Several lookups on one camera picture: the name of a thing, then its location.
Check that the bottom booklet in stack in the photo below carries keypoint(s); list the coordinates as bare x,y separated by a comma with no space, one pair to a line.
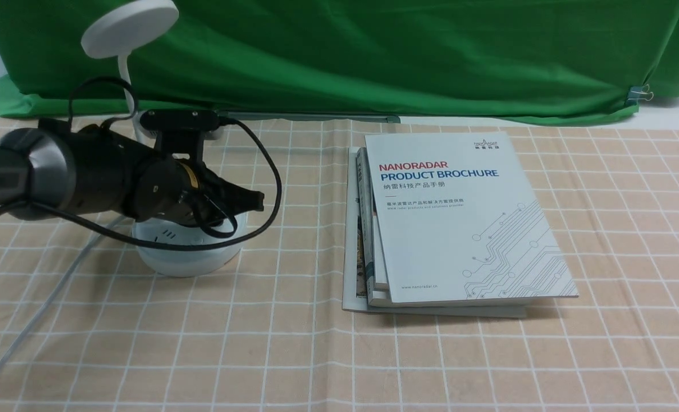
353,265

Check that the green backdrop cloth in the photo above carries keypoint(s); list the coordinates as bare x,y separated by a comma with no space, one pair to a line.
538,62

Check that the binder clip on cloth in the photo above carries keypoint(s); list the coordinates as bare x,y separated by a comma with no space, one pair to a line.
638,94

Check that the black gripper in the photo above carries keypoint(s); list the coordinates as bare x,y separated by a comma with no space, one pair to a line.
162,190

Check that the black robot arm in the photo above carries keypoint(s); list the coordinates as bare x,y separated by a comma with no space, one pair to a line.
98,171

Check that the booklet in stack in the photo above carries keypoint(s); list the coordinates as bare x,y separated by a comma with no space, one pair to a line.
367,297
353,265

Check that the beige checkered tablecloth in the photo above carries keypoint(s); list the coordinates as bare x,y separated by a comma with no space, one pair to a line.
268,333

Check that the middle booklet in stack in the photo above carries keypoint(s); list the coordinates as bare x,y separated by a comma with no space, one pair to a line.
367,297

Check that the white Nanoradar product brochure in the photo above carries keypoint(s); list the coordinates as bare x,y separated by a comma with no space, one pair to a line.
459,222

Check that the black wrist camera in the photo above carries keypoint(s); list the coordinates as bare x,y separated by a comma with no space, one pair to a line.
180,132

